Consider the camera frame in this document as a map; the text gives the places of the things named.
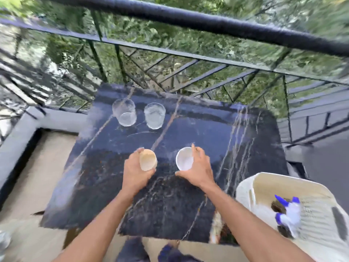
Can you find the person's right hand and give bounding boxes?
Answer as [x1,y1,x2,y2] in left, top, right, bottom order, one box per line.
[174,143,216,191]

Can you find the cream plastic basket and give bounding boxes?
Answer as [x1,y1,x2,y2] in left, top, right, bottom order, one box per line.
[235,172,349,262]

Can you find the brown checked cloth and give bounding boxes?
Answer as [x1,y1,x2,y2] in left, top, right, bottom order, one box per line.
[270,198,294,238]

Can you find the dark trousers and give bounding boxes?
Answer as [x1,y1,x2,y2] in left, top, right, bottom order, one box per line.
[116,237,204,262]

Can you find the white spray bottle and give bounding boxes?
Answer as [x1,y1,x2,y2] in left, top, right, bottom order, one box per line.
[274,194,302,239]

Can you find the cream cup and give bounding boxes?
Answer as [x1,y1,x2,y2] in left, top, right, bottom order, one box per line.
[139,149,158,172]

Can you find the dark marble table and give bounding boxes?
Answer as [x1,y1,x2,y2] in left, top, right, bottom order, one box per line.
[39,83,289,246]

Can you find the green foliage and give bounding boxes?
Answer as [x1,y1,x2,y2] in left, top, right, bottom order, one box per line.
[0,0,349,118]

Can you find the clear drinking glass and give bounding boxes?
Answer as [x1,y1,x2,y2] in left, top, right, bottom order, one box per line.
[144,102,166,130]

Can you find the person's right forearm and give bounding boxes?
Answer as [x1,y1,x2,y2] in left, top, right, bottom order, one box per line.
[203,184,316,262]

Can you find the plain white cup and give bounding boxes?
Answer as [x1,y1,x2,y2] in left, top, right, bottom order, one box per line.
[175,146,194,171]

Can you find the person's left forearm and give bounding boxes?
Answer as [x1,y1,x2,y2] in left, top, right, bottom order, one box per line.
[53,188,137,262]

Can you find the person's left hand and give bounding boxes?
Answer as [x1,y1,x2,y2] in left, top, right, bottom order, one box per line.
[121,147,157,197]

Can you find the clear glass tumbler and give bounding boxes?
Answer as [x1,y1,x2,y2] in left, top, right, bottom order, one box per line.
[112,98,137,127]

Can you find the black metal railing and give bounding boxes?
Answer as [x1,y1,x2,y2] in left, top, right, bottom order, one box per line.
[0,0,349,167]

